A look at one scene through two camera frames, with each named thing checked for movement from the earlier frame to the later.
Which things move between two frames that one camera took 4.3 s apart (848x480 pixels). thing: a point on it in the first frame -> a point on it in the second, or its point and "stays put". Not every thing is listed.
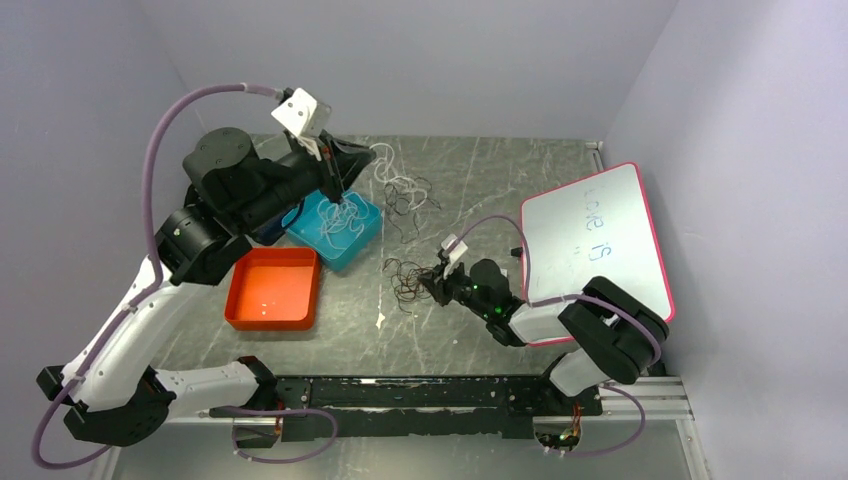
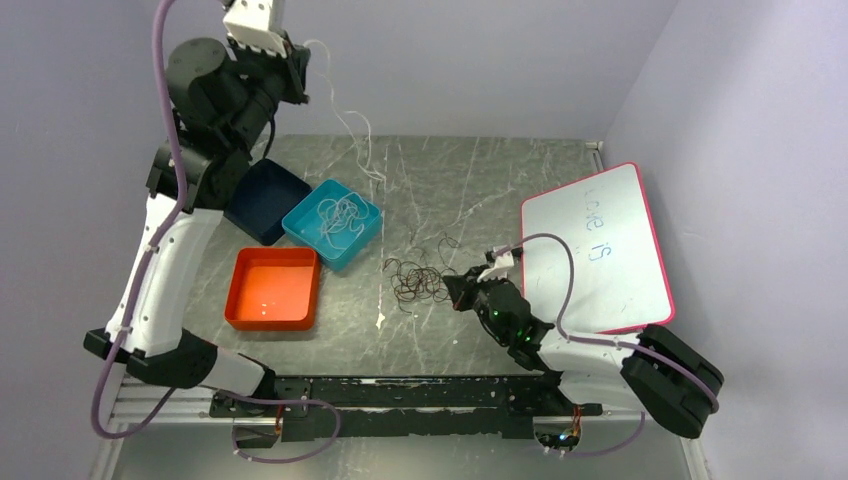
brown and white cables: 406,285 stays put
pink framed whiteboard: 598,226 stays put
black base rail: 353,408 stays put
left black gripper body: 323,171 -> 285,75
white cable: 382,170 -> 367,168
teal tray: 337,234 stays put
